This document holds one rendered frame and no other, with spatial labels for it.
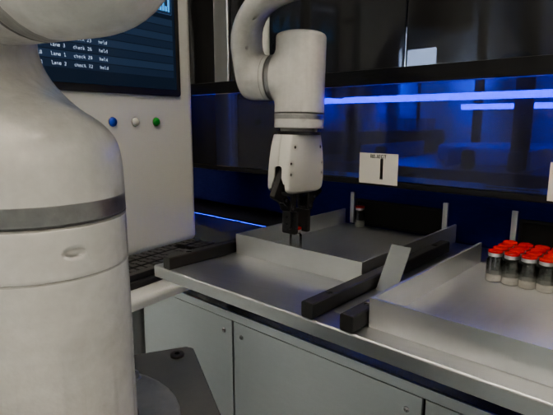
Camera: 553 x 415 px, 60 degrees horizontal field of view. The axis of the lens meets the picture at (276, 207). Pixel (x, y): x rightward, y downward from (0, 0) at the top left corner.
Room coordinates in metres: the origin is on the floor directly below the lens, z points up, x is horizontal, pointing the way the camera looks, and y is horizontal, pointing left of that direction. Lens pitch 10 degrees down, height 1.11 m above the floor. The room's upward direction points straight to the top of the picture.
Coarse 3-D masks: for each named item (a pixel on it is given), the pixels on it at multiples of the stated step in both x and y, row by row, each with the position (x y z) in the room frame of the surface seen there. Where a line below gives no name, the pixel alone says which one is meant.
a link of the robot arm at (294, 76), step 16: (288, 32) 0.79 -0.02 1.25; (304, 32) 0.78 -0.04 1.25; (320, 32) 0.79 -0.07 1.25; (288, 48) 0.79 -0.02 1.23; (304, 48) 0.78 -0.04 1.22; (320, 48) 0.79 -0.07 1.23; (272, 64) 0.80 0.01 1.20; (288, 64) 0.78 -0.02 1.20; (304, 64) 0.78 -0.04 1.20; (320, 64) 0.79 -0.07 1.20; (272, 80) 0.80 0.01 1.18; (288, 80) 0.78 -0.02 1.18; (304, 80) 0.78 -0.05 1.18; (320, 80) 0.79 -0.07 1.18; (272, 96) 0.81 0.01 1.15; (288, 96) 0.78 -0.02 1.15; (304, 96) 0.78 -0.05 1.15; (320, 96) 0.79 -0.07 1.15; (288, 112) 0.78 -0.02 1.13; (304, 112) 0.78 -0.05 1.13; (320, 112) 0.80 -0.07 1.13
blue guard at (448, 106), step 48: (192, 96) 1.31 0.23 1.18; (240, 96) 1.19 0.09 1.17; (336, 96) 1.00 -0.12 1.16; (384, 96) 0.92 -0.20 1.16; (432, 96) 0.86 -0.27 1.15; (480, 96) 0.80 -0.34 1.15; (528, 96) 0.75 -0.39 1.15; (240, 144) 1.19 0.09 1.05; (336, 144) 0.99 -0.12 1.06; (384, 144) 0.92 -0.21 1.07; (432, 144) 0.85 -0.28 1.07; (480, 144) 0.80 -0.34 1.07; (528, 144) 0.75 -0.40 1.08; (528, 192) 0.74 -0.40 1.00
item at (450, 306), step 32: (480, 256) 0.76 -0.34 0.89; (416, 288) 0.59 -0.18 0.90; (448, 288) 0.63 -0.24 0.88; (480, 288) 0.63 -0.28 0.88; (512, 288) 0.63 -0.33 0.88; (384, 320) 0.50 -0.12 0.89; (416, 320) 0.47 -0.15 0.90; (448, 320) 0.45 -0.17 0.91; (480, 320) 0.52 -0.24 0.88; (512, 320) 0.52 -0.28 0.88; (544, 320) 0.52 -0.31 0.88; (448, 352) 0.45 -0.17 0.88; (480, 352) 0.43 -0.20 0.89; (512, 352) 0.41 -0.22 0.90; (544, 352) 0.39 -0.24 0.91; (544, 384) 0.39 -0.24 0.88
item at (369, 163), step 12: (360, 156) 0.95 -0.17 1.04; (372, 156) 0.93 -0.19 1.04; (384, 156) 0.92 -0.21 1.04; (396, 156) 0.90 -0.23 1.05; (360, 168) 0.95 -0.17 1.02; (372, 168) 0.93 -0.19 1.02; (384, 168) 0.91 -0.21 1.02; (396, 168) 0.90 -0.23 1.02; (360, 180) 0.95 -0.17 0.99; (372, 180) 0.93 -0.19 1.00; (384, 180) 0.91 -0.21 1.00; (396, 180) 0.90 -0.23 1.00
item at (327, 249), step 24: (312, 216) 0.98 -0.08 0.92; (336, 216) 1.04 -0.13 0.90; (240, 240) 0.81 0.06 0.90; (264, 240) 0.77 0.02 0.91; (288, 240) 0.90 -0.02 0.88; (312, 240) 0.90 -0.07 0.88; (336, 240) 0.90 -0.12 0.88; (360, 240) 0.90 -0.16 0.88; (384, 240) 0.90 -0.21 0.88; (408, 240) 0.90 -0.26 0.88; (432, 240) 0.82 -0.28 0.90; (288, 264) 0.74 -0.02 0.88; (312, 264) 0.71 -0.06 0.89; (336, 264) 0.68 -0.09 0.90; (360, 264) 0.65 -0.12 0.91
